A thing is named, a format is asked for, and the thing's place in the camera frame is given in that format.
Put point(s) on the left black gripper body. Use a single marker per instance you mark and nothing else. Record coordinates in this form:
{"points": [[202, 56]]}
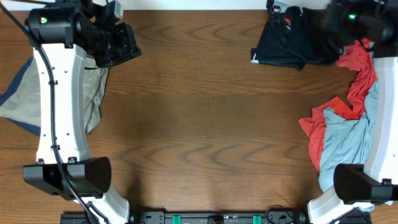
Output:
{"points": [[112, 48]]}

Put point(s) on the black orange-patterned jersey shirt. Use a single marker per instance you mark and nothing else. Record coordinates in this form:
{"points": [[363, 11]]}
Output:
{"points": [[295, 38]]}

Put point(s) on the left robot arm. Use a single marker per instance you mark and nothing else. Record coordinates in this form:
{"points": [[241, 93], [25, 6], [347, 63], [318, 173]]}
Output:
{"points": [[64, 34]]}

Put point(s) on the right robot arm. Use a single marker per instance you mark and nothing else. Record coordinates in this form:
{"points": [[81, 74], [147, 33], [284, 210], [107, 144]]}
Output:
{"points": [[352, 21]]}

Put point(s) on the folded khaki shorts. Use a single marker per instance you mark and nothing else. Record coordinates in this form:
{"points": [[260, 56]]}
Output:
{"points": [[94, 85]]}

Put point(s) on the folded navy blue garment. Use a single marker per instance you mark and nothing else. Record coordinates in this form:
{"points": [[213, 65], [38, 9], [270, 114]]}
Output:
{"points": [[20, 103]]}

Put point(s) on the red t-shirt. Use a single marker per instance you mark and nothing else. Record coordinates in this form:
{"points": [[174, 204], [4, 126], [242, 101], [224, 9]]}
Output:
{"points": [[356, 59]]}

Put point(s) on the light blue t-shirt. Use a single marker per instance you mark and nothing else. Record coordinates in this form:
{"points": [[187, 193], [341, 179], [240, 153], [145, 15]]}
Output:
{"points": [[359, 161]]}

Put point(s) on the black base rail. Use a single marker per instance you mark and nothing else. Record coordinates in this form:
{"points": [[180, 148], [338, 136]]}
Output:
{"points": [[272, 216]]}

